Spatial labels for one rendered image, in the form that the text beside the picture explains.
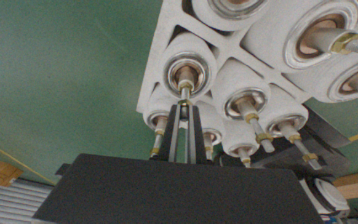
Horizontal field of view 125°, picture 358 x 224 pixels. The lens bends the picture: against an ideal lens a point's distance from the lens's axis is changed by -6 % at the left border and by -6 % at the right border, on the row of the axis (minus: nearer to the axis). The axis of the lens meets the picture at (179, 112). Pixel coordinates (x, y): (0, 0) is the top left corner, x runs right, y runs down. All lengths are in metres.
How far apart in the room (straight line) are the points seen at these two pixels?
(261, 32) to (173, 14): 0.14
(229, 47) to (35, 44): 0.69
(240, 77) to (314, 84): 0.13
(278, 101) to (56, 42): 0.72
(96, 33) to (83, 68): 0.17
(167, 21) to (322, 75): 0.27
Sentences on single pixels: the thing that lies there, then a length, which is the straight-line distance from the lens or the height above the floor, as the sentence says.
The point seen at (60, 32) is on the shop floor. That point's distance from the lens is 0.61.
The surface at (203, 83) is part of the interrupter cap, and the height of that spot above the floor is 0.25.
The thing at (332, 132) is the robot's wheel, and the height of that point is 0.18.
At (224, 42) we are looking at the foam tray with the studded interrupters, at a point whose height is 0.18.
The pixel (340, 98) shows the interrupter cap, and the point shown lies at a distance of 0.32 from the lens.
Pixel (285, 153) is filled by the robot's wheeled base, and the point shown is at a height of 0.18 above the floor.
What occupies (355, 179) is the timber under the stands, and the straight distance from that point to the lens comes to 2.09.
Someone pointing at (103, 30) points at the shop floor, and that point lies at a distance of 0.50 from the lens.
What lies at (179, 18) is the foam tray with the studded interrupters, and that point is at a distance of 0.23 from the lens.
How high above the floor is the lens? 0.41
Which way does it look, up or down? 48 degrees down
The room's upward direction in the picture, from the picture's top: 174 degrees counter-clockwise
